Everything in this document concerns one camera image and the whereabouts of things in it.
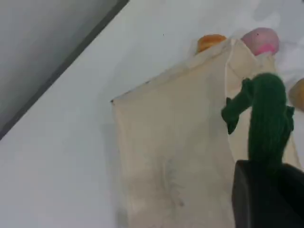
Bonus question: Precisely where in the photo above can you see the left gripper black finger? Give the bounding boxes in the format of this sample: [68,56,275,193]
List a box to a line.
[231,160,292,228]
[275,163,304,228]

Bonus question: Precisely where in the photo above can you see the white canvas handbag green handles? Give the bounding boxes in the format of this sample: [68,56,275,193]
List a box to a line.
[110,38,304,228]

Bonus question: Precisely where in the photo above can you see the pink peach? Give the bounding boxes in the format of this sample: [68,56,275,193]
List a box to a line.
[240,27,280,57]

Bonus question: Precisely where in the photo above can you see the ridged golden bread roll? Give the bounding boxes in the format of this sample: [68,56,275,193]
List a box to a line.
[196,34,228,53]

